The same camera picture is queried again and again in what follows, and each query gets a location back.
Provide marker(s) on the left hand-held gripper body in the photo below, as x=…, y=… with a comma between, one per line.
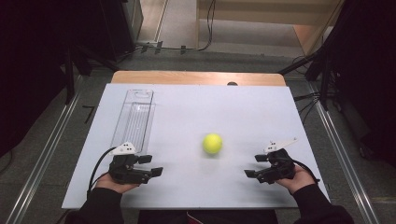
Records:
x=124, y=172

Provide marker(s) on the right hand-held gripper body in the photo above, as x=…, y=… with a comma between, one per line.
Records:
x=280, y=168

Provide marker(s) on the clear plastic container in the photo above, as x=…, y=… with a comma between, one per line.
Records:
x=137, y=118

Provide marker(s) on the yellow tennis ball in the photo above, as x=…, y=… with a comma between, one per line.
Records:
x=212, y=143

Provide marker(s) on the person's left hand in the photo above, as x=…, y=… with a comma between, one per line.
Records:
x=113, y=186

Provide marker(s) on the person's right hand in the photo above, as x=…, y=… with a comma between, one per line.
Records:
x=299, y=182

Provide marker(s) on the white table board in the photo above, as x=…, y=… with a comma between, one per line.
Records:
x=218, y=112

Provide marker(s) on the wooden table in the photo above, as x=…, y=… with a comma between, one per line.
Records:
x=186, y=77

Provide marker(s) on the black tripod stand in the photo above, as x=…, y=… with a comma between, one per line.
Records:
x=70, y=77
x=323, y=74

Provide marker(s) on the black curtain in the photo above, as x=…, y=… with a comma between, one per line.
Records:
x=28, y=62
x=367, y=77

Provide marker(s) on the dark cabinet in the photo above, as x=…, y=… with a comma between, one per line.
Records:
x=124, y=28

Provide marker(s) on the light wooden shelf unit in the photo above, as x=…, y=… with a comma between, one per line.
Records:
x=249, y=12

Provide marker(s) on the metal floor rail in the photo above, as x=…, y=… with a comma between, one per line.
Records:
x=345, y=165
x=46, y=155

